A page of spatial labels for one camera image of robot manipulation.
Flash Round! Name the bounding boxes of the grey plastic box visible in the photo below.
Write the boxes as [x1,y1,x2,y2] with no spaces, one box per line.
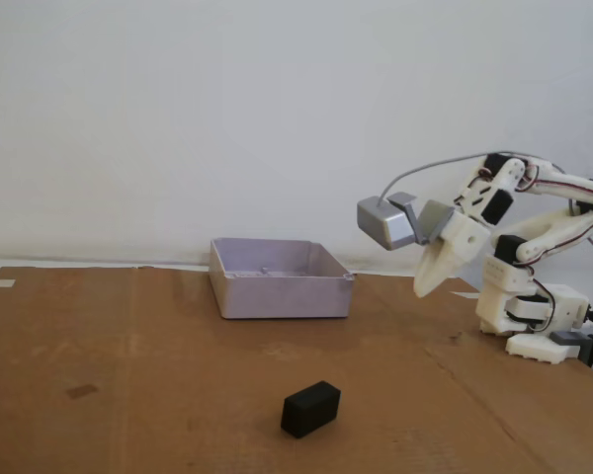
[209,237,356,321]

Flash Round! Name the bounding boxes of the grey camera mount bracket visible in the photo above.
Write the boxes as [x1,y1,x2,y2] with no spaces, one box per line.
[386,191,454,246]

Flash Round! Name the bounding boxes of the grey black table clamp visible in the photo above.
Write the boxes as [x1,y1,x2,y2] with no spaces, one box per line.
[551,330,593,381]

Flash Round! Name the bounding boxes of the black rectangular block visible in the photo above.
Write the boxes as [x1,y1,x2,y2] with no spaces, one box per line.
[280,380,342,439]

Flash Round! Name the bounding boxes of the silver webcam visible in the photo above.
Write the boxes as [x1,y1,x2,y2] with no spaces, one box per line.
[356,196,419,252]

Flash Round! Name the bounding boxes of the grey camera cable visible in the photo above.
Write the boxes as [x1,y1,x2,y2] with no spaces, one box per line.
[377,150,593,276]

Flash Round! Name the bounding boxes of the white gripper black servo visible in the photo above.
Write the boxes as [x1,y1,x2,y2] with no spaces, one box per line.
[413,190,515,299]

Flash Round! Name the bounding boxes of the brown cardboard sheet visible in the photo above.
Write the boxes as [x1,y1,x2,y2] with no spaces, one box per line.
[0,265,593,474]

